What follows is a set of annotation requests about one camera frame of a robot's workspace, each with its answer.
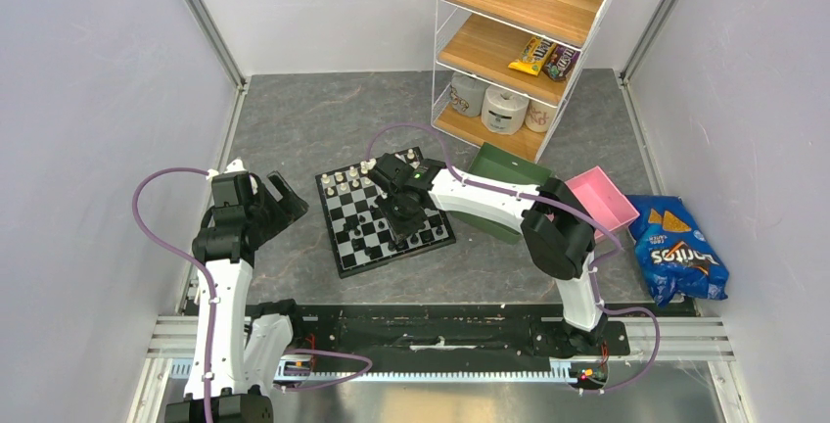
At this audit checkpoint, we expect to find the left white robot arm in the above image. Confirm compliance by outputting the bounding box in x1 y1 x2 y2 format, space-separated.
164 159 308 422

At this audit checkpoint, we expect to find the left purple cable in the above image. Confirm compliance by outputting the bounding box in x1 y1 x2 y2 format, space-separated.
132 167 374 423

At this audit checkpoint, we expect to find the blue Doritos chip bag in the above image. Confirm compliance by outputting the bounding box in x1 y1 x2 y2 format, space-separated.
627 195 729 307

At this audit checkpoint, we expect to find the brown M&M candy bag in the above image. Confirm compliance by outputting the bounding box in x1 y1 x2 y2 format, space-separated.
543 44 581 81

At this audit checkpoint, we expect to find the black white chessboard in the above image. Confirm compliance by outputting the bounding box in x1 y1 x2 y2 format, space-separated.
314 160 456 279

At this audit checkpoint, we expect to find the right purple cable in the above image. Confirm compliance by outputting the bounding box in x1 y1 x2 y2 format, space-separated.
364 122 663 396

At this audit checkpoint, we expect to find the yellow M&M candy bag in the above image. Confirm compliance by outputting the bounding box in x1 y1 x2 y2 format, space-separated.
508 36 557 76

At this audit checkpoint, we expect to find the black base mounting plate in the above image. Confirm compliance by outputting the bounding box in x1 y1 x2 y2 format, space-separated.
246 301 630 373

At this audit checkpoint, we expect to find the grey mug with drawing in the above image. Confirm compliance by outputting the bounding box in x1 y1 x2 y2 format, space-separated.
450 72 489 118

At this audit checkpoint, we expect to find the pink square tray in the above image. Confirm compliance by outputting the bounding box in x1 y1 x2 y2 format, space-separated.
566 166 640 233

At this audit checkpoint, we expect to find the white wire wooden shelf unit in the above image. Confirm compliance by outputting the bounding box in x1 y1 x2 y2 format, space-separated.
433 0 613 127

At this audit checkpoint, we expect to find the green square tray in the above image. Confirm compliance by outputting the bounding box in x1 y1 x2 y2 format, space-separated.
448 141 554 245

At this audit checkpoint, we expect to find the white toilet paper roll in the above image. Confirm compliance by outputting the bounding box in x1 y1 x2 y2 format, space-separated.
481 85 530 135

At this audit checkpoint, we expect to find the purple cable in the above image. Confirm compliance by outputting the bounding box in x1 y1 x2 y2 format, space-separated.
364 122 663 396
132 167 374 423

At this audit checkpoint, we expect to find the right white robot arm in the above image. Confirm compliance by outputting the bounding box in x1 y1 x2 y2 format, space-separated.
368 154 607 353

